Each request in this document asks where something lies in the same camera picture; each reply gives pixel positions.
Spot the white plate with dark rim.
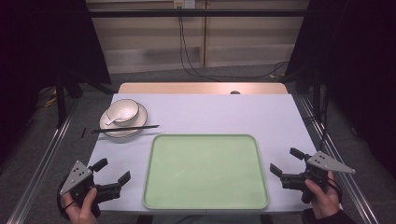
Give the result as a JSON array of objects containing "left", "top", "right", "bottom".
[{"left": 98, "top": 102, "right": 149, "bottom": 139}]

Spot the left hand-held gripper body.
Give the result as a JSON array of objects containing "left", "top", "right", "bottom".
[{"left": 59, "top": 160, "right": 122, "bottom": 218}]

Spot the person's right hand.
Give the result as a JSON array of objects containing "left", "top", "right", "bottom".
[{"left": 304, "top": 171, "right": 341, "bottom": 220}]

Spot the black horizontal frame bar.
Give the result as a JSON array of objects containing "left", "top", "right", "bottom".
[{"left": 88, "top": 8, "right": 308, "bottom": 19}]

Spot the black curtain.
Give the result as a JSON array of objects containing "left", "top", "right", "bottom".
[
  {"left": 284, "top": 0, "right": 396, "bottom": 181},
  {"left": 0, "top": 0, "right": 112, "bottom": 166}
]

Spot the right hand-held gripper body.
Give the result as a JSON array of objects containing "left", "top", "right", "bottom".
[{"left": 279, "top": 150, "right": 357, "bottom": 204}]

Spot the black chopstick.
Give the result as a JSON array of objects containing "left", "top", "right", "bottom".
[
  {"left": 91, "top": 124, "right": 161, "bottom": 133},
  {"left": 91, "top": 125, "right": 161, "bottom": 134}
]

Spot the pale lavender table cover sheet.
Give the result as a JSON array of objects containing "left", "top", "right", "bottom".
[{"left": 87, "top": 92, "right": 318, "bottom": 215}]

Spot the aluminium floor rail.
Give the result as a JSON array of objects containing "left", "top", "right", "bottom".
[
  {"left": 7, "top": 98, "right": 80, "bottom": 224},
  {"left": 299, "top": 94, "right": 380, "bottom": 224}
]

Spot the white bowl with dark rim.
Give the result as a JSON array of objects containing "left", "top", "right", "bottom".
[{"left": 106, "top": 98, "right": 141, "bottom": 127}]

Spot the white wall socket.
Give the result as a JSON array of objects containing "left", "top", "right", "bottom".
[{"left": 173, "top": 0, "right": 197, "bottom": 9}]

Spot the black gripper strap cable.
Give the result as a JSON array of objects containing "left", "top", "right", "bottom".
[
  {"left": 326, "top": 179, "right": 344, "bottom": 204},
  {"left": 56, "top": 175, "right": 77, "bottom": 220}
]

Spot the white ceramic spoon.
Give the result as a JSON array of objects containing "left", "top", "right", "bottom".
[{"left": 105, "top": 117, "right": 123, "bottom": 127}]

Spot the wooden wall post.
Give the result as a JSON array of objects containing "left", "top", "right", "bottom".
[{"left": 200, "top": 0, "right": 209, "bottom": 68}]

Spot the green plastic tray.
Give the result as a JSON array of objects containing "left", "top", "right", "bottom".
[{"left": 142, "top": 133, "right": 271, "bottom": 211}]

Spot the person's left hand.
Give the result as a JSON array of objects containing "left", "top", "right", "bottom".
[{"left": 61, "top": 187, "right": 99, "bottom": 224}]

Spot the black metal stand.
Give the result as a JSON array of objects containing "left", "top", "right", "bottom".
[{"left": 55, "top": 72, "right": 68, "bottom": 128}]

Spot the yellow cable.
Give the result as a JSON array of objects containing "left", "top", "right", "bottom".
[{"left": 44, "top": 88, "right": 60, "bottom": 108}]

